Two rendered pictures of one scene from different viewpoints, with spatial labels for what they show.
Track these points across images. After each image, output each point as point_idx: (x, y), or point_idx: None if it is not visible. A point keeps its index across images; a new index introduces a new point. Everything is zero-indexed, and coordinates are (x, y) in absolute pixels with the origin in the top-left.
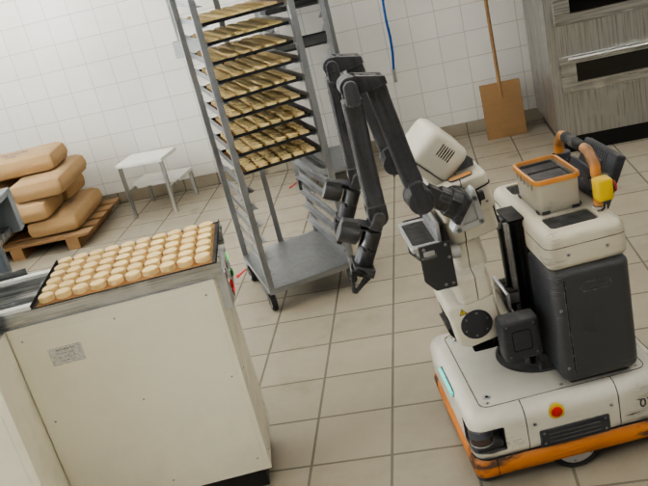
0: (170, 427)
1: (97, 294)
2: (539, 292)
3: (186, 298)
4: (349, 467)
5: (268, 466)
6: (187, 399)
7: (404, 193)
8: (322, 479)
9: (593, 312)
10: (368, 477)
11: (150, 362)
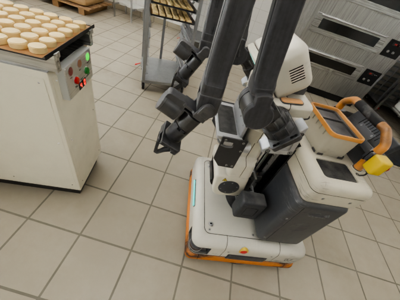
0: (9, 152)
1: None
2: (275, 191)
3: (18, 77)
4: (126, 202)
5: (78, 189)
6: (22, 143)
7: (244, 95)
8: (108, 205)
9: (302, 224)
10: (131, 216)
11: None
